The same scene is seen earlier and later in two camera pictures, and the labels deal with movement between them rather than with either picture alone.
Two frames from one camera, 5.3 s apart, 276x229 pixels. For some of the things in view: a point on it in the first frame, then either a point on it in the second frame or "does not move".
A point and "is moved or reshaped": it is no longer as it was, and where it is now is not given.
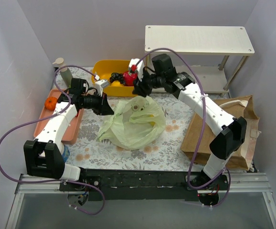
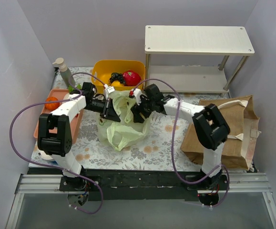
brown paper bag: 241,107 does not move
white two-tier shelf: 236,42 does not move
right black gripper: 145,82 → 142,108
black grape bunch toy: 117,76 does not move
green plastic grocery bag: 137,121 is moved or reshaped
